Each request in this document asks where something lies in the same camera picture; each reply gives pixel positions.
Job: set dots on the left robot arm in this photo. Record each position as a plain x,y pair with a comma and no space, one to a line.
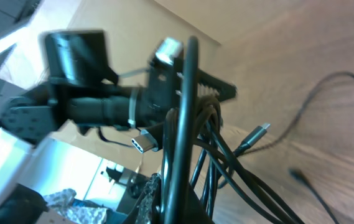
83,88

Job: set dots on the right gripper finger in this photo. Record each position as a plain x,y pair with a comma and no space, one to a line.
150,205

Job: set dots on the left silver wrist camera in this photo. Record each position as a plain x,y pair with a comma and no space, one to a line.
169,50

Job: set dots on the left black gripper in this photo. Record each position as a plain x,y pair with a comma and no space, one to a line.
160,95

